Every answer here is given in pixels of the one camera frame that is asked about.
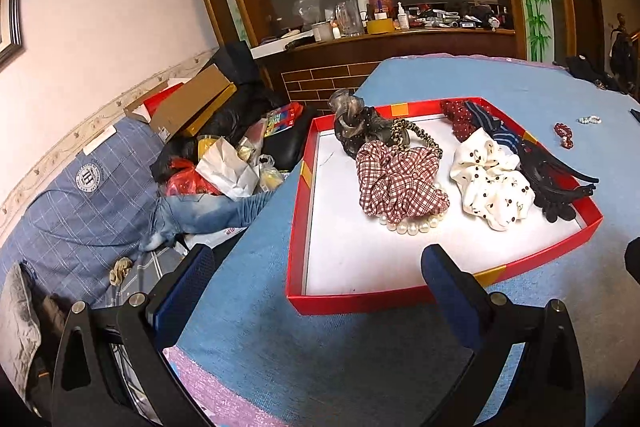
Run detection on blue jeans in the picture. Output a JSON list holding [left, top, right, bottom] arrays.
[[139, 191, 277, 254]]

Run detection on pearl bracelet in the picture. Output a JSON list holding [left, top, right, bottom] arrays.
[[377, 213, 447, 236]]

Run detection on glass mug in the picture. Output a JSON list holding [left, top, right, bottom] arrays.
[[333, 0, 364, 38]]

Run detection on colourful printed box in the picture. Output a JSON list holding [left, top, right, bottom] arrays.
[[263, 102, 304, 138]]

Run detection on brown cardboard box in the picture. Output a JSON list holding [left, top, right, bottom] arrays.
[[123, 64, 237, 138]]

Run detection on red plastic bag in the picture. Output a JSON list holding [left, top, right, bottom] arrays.
[[166, 156, 222, 198]]

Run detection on dark framed picture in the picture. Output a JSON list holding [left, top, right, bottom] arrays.
[[0, 0, 26, 74]]

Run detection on black bag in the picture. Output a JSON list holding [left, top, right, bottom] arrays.
[[150, 84, 321, 172]]

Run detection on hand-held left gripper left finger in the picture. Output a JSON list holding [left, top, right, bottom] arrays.
[[50, 244, 217, 427]]

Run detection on white paper bag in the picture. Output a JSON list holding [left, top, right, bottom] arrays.
[[196, 138, 262, 201]]

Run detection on grey cloth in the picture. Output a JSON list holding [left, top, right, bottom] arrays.
[[0, 261, 42, 385]]

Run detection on white flat box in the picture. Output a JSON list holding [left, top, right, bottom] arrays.
[[249, 39, 302, 60]]

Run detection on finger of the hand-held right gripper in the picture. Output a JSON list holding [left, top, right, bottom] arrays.
[[624, 237, 640, 286]]

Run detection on wooden counter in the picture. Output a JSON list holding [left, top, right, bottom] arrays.
[[250, 27, 519, 108]]

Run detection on black hair claw clip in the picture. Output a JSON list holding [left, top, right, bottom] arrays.
[[516, 138, 599, 224]]

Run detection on red plaid scrunchie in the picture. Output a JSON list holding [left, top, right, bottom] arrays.
[[355, 140, 451, 219]]

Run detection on white dotted scrunchie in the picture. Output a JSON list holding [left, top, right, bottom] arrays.
[[449, 127, 534, 231]]

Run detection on wooden door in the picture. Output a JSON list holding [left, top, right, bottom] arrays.
[[564, 0, 607, 68]]

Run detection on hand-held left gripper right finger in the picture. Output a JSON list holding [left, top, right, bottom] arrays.
[[421, 243, 587, 427]]

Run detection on coat stand with dark clothes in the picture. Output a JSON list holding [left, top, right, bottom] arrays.
[[608, 12, 639, 81]]

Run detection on red dotted scrunchie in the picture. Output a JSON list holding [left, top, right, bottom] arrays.
[[439, 99, 474, 141]]

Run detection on dark cloth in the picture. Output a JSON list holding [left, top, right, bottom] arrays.
[[564, 54, 632, 96]]

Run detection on dark red bead bracelet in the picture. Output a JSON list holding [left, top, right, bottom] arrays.
[[553, 122, 576, 150]]

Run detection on pink table cover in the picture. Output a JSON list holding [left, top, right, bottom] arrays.
[[164, 346, 283, 427]]

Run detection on pile of clutter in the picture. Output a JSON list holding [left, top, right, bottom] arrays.
[[410, 1, 516, 30]]

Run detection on red cardboard box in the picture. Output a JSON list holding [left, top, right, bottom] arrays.
[[285, 96, 604, 317]]

